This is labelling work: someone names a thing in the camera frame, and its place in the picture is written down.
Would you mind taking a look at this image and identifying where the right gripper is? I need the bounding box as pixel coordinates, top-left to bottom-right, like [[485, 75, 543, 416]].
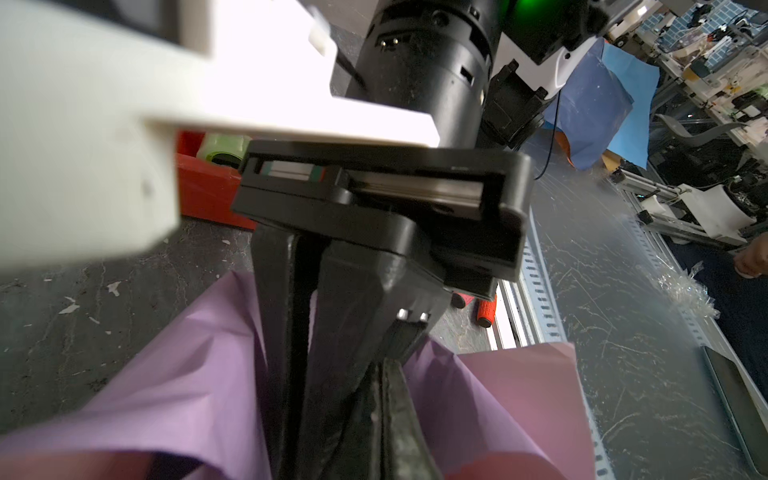
[[232, 140, 533, 479]]

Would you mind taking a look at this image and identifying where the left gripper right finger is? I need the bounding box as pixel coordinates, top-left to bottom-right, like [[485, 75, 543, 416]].
[[381, 359, 443, 479]]

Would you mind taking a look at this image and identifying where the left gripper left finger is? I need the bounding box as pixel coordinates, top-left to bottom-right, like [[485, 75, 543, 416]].
[[322, 363, 383, 480]]

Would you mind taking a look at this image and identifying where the red tape dispenser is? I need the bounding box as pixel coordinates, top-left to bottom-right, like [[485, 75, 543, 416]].
[[176, 131, 256, 230]]

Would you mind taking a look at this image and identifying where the pink wrapping paper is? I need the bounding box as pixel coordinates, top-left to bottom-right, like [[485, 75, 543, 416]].
[[1, 272, 596, 479]]

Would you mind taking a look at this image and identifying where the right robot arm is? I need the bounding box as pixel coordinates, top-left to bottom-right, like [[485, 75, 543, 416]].
[[233, 1, 609, 479]]

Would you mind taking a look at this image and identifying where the red handled screwdriver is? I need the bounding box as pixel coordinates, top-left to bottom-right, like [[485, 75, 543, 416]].
[[475, 297, 497, 329]]

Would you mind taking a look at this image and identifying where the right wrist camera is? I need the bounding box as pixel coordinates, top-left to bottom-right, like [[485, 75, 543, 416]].
[[1, 1, 440, 273]]

